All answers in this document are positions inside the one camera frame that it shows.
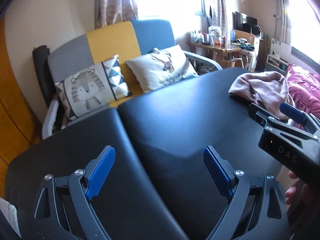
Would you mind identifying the magenta quilt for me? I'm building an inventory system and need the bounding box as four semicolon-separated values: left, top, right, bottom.
286;64;320;135

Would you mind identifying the deer print cushion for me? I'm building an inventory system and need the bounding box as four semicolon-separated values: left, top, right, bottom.
125;44;199;93

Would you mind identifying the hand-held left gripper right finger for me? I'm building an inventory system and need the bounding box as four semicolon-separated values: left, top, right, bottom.
202;145;290;240

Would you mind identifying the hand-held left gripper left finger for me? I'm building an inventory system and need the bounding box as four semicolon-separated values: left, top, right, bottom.
34;145;116;240

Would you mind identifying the clutter of small desk items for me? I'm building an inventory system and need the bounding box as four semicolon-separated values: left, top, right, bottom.
190;25;237;47

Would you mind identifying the person's right hand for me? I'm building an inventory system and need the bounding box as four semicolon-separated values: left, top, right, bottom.
285;170;320;213

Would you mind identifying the light wooden cabinet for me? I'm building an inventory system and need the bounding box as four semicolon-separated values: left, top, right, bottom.
234;29;267;72

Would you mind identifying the black monitor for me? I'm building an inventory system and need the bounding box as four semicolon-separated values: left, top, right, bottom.
232;11;258;33

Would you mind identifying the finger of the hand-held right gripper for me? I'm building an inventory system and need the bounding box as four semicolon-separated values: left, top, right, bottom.
279;102;320;135
248;103;313;140

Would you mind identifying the white shelf unit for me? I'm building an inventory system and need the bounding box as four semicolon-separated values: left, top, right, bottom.
265;37;292;72

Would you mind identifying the dark green cloth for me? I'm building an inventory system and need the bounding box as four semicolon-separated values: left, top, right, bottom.
236;39;254;52

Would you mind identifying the pink patterned curtain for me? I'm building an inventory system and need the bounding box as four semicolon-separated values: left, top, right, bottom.
95;0;138;29
200;0;232;29

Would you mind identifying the white wall pipe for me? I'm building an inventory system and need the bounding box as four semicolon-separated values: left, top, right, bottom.
274;0;281;39

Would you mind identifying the orange wooden wardrobe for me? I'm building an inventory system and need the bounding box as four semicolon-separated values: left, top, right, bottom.
0;17;43;165

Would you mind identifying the pink knitted sweater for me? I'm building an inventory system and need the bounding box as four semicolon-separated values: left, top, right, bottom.
229;71;295;120

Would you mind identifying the grey yellow blue sofa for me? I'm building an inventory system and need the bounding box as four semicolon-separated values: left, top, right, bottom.
41;19;223;140

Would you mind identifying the small wooden desk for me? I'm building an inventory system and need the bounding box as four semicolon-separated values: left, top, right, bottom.
187;40;253;69

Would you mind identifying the folded cream cloth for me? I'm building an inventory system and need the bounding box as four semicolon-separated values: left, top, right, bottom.
0;197;22;240

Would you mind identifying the white metal chair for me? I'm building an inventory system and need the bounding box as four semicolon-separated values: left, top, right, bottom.
226;55;250;69

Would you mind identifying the tiger print cushion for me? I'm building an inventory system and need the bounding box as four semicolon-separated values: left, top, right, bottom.
55;54;133;118

